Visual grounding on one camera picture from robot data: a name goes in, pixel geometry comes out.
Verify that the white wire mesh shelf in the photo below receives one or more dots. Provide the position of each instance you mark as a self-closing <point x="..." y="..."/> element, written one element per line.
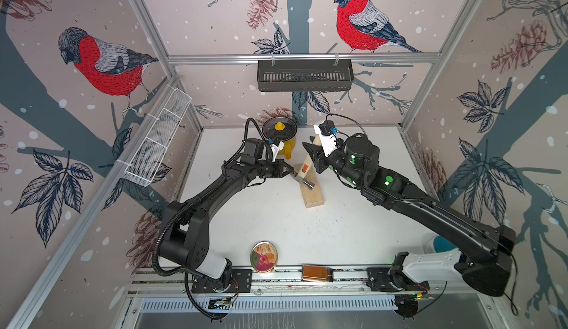
<point x="143" y="168"/>

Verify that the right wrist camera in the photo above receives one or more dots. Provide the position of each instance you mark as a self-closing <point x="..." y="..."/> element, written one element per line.
<point x="327" y="133"/>

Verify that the round decorated tin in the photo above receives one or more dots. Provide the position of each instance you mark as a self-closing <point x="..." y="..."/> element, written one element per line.
<point x="263" y="257"/>

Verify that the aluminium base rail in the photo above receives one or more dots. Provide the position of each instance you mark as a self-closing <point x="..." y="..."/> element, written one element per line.
<point x="289" y="280"/>

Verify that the yellow pot with glass lid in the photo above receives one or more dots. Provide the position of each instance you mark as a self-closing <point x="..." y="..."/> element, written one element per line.
<point x="281" y="132"/>

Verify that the small brown box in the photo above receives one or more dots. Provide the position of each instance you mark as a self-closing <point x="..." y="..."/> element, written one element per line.
<point x="317" y="274"/>

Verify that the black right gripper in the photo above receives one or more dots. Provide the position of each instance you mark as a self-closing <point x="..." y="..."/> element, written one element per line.
<point x="319" y="157"/>

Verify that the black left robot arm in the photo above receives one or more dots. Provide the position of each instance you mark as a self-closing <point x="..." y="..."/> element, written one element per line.
<point x="183" y="241"/>

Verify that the wooden handled claw hammer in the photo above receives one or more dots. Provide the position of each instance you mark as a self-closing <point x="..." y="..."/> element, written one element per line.
<point x="301" y="175"/>

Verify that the black hanging wall basket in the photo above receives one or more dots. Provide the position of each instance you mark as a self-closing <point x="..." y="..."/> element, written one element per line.
<point x="322" y="75"/>

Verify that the wooden block with nails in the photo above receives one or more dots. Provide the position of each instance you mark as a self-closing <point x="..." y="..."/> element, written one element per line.
<point x="312" y="197"/>

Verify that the teal and white round container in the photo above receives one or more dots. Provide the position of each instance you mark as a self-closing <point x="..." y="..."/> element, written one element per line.
<point x="438" y="244"/>

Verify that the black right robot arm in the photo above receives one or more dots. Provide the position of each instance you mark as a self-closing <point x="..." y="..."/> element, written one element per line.
<point x="482" y="257"/>

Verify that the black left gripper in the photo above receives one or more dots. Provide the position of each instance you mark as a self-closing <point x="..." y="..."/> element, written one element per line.
<point x="279" y="168"/>

